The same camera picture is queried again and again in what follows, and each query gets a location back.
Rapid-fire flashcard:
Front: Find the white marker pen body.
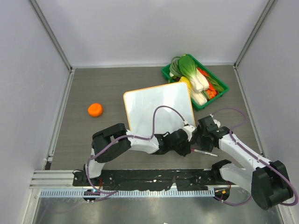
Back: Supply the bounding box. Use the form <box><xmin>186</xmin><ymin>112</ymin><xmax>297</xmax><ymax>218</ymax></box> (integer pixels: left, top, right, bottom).
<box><xmin>194</xmin><ymin>150</ymin><xmax>218</xmax><ymax>157</ymax></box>

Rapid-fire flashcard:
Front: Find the orange framed whiteboard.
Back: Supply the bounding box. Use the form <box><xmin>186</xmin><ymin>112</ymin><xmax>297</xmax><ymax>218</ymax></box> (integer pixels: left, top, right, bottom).
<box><xmin>123</xmin><ymin>82</ymin><xmax>195</xmax><ymax>137</ymax></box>

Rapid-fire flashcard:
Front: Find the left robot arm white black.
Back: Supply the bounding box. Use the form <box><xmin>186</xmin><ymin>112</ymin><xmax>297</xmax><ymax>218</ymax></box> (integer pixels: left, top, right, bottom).
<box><xmin>83</xmin><ymin>123</ymin><xmax>196</xmax><ymax>186</ymax></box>

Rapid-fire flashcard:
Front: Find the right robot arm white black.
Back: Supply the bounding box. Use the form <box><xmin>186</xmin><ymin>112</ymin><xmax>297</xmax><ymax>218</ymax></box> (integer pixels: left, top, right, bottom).
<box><xmin>194</xmin><ymin>115</ymin><xmax>294</xmax><ymax>210</ymax></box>

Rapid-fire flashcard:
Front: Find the red orange toy pepper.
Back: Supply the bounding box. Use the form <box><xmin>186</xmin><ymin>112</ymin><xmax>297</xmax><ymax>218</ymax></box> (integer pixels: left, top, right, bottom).
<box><xmin>197</xmin><ymin>67</ymin><xmax>224</xmax><ymax>99</ymax></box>

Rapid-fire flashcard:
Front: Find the toy bok choy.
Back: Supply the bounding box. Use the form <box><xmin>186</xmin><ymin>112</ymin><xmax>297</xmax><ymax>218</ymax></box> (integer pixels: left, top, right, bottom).
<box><xmin>178</xmin><ymin>55</ymin><xmax>209</xmax><ymax>92</ymax></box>

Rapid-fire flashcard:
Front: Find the yellow toy vegetable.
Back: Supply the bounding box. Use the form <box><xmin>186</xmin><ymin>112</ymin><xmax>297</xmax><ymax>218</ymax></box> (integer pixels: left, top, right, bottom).
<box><xmin>179</xmin><ymin>76</ymin><xmax>192</xmax><ymax>90</ymax></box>

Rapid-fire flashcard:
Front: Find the green plastic basket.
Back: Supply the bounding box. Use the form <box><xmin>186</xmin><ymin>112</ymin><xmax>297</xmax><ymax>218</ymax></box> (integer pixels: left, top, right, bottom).
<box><xmin>161</xmin><ymin>54</ymin><xmax>229</xmax><ymax>111</ymax></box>

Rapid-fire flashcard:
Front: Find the grey green coiled toy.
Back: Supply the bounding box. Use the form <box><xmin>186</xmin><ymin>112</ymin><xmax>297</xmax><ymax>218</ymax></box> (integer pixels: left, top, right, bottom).
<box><xmin>170</xmin><ymin>56</ymin><xmax>182</xmax><ymax>78</ymax></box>

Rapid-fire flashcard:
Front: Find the orange toy fruit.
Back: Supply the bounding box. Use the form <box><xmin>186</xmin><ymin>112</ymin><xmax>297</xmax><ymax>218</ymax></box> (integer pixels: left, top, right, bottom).
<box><xmin>87</xmin><ymin>103</ymin><xmax>103</xmax><ymax>117</ymax></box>

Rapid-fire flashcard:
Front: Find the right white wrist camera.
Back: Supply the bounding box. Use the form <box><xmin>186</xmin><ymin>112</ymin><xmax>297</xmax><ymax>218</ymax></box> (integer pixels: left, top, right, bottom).
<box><xmin>212</xmin><ymin>118</ymin><xmax>221</xmax><ymax>128</ymax></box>

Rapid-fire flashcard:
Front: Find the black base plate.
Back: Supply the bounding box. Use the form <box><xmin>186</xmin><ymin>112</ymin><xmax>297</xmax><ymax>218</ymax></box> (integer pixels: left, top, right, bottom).
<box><xmin>72</xmin><ymin>168</ymin><xmax>239</xmax><ymax>191</ymax></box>

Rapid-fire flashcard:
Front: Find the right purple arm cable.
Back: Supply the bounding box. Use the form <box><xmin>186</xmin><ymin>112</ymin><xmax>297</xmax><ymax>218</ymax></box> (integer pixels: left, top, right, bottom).
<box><xmin>209</xmin><ymin>106</ymin><xmax>294</xmax><ymax>207</ymax></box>

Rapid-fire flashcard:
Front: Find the slotted grey cable duct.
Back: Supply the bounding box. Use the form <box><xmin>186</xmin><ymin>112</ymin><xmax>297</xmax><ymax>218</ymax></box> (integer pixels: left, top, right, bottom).
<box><xmin>40</xmin><ymin>188</ymin><xmax>215</xmax><ymax>198</ymax></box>

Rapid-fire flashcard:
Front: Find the right aluminium frame post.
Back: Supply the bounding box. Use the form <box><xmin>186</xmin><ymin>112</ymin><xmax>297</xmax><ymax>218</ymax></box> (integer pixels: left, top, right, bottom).
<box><xmin>234</xmin><ymin>0</ymin><xmax>277</xmax><ymax>69</ymax></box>

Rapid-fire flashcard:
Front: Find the aluminium frame post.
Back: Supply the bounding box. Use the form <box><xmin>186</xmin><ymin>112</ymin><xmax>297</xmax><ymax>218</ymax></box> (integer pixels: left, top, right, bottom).
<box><xmin>28</xmin><ymin>0</ymin><xmax>72</xmax><ymax>71</ymax></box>
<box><xmin>234</xmin><ymin>0</ymin><xmax>277</xmax><ymax>69</ymax></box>

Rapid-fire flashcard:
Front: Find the left aluminium frame post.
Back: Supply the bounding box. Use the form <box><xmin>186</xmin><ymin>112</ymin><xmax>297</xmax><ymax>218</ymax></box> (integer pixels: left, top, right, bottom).
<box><xmin>28</xmin><ymin>0</ymin><xmax>72</xmax><ymax>71</ymax></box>

